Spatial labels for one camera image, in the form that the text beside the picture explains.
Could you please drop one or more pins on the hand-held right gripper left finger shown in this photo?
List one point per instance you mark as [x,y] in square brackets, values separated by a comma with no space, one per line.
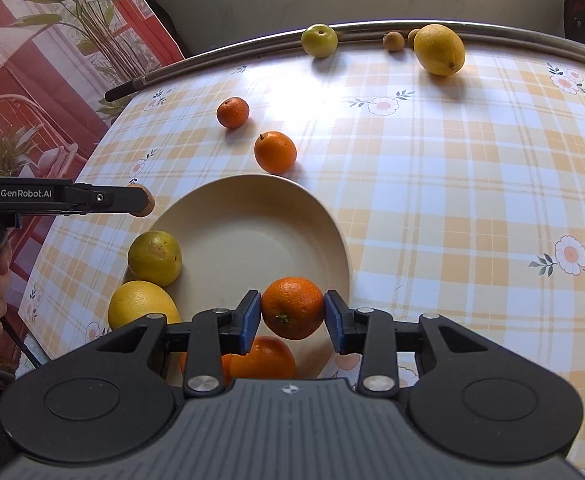
[250,320]

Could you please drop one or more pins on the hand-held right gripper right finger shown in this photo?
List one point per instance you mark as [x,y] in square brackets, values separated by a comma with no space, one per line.
[335,322]

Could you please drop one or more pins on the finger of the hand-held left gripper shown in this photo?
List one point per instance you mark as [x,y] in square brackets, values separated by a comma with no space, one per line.
[112,200]

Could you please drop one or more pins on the brown longan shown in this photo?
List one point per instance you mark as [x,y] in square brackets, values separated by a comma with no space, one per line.
[147,202]
[412,37]
[392,41]

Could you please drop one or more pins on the yellow green citrus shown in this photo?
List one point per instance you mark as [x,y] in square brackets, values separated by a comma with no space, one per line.
[154,258]

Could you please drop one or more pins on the cream plate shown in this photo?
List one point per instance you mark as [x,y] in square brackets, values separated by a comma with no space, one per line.
[252,240]

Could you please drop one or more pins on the small mandarin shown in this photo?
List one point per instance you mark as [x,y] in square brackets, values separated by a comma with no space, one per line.
[233,112]

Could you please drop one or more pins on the orange with stem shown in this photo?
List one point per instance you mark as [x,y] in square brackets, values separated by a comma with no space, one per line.
[275,152]

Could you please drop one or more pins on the green apple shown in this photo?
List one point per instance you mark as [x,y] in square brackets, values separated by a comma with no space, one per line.
[318,40]

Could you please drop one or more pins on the large yellow lemon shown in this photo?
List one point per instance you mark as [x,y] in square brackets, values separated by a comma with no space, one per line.
[439,50]

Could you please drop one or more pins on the metal pole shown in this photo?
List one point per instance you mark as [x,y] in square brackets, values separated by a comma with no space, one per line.
[197,57]

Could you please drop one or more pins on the plaid floral tablecloth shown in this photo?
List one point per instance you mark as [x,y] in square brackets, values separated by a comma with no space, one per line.
[447,185]

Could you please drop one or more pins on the printed wall cloth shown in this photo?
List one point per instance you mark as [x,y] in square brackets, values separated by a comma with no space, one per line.
[2,85]

